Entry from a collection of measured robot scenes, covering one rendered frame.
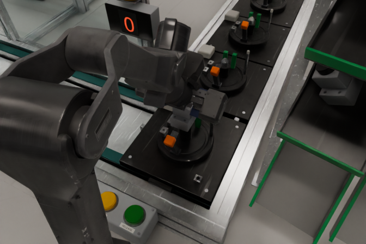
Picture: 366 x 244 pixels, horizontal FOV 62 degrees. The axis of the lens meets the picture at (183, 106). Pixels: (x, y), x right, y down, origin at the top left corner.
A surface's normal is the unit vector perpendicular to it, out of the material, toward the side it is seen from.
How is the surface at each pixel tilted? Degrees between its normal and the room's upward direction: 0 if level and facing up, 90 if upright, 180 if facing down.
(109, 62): 0
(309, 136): 25
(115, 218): 0
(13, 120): 37
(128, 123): 0
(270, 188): 45
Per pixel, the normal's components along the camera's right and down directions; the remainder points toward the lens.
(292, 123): -0.26, -0.37
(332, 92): -0.74, -0.51
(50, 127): -0.16, -0.11
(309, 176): -0.43, -0.06
